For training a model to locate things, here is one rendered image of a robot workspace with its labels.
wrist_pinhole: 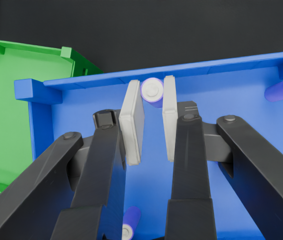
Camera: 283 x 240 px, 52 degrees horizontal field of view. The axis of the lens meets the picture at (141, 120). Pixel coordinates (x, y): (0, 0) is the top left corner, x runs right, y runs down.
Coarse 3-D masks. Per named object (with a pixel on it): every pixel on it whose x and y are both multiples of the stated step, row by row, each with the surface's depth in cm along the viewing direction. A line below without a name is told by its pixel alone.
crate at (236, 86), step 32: (192, 64) 29; (224, 64) 29; (256, 64) 31; (32, 96) 29; (64, 96) 36; (96, 96) 36; (192, 96) 34; (224, 96) 34; (256, 96) 33; (32, 128) 31; (64, 128) 36; (160, 128) 35; (256, 128) 33; (160, 160) 35; (128, 192) 35; (160, 192) 34; (224, 192) 34; (160, 224) 34; (224, 224) 34
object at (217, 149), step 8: (184, 104) 17; (192, 104) 17; (184, 112) 16; (192, 112) 16; (208, 128) 14; (208, 136) 13; (216, 136) 13; (208, 144) 13; (216, 144) 13; (224, 144) 13; (208, 152) 14; (216, 152) 13; (224, 152) 13; (232, 152) 13; (216, 160) 14; (224, 160) 13; (232, 160) 13
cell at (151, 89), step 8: (144, 80) 21; (152, 80) 21; (160, 80) 20; (144, 88) 21; (152, 88) 20; (160, 88) 20; (144, 96) 21; (152, 96) 20; (160, 96) 20; (152, 104) 22; (160, 104) 23
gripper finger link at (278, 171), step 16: (224, 128) 13; (240, 128) 12; (240, 144) 11; (256, 144) 11; (240, 160) 11; (256, 160) 10; (272, 160) 10; (240, 176) 11; (256, 176) 10; (272, 176) 9; (240, 192) 12; (256, 192) 10; (272, 192) 9; (256, 208) 10; (272, 208) 9; (256, 224) 10; (272, 224) 9
